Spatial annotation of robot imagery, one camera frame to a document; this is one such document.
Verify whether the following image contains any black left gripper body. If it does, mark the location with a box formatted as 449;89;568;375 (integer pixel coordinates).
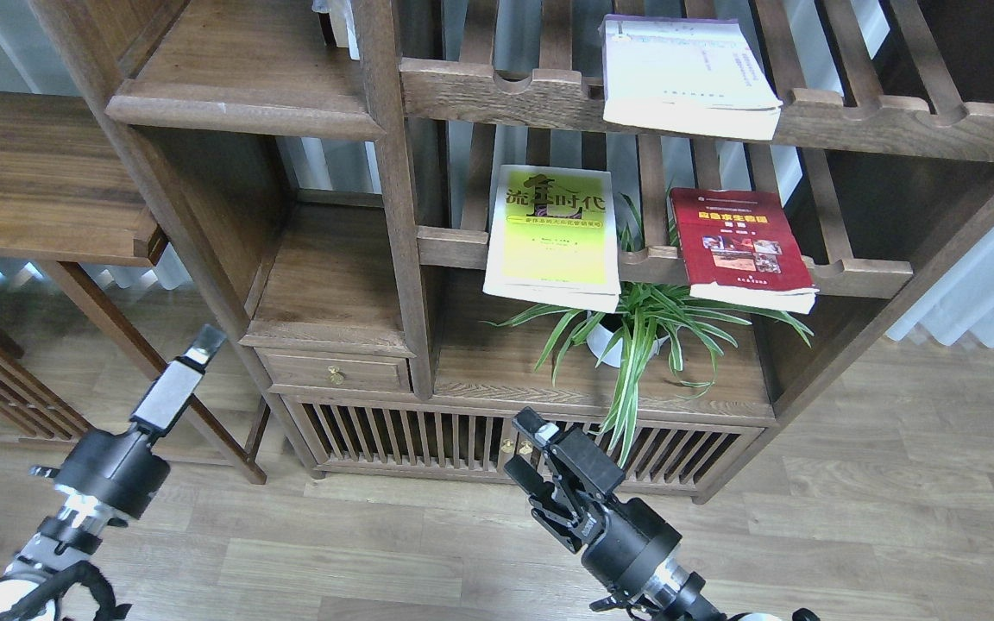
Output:
31;427;170;519

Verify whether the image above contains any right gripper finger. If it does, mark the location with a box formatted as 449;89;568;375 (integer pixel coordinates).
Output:
513;406;625;502
502;455;560;511

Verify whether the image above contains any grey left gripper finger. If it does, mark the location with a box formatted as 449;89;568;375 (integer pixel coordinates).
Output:
129;323;226;436

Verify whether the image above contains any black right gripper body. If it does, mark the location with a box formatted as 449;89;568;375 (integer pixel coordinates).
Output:
528;479;684;605

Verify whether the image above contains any red book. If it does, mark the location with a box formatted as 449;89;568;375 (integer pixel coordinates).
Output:
670;187;818;314

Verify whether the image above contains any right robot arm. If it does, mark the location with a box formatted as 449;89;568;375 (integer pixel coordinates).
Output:
504;406;728;620

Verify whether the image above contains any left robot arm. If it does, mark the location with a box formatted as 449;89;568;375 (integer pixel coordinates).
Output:
0;325;226;620

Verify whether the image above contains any white plant pot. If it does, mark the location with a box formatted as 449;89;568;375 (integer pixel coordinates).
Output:
584;310;626;368

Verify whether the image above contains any green spider plant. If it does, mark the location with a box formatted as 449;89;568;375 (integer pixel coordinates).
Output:
487;191;815;470

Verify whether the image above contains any brass drawer knob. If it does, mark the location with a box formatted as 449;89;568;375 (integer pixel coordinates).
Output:
327;366;346;386

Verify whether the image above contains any yellow green book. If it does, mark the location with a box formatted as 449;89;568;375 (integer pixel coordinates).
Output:
482;165;620;313

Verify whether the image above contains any dark wooden bookshelf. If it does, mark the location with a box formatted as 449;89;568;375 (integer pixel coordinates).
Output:
31;1;994;502

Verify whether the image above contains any wooden side table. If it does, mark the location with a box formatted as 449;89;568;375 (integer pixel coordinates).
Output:
0;90;268;485

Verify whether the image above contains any white paperback book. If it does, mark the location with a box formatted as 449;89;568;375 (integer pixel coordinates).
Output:
601;13;783;141

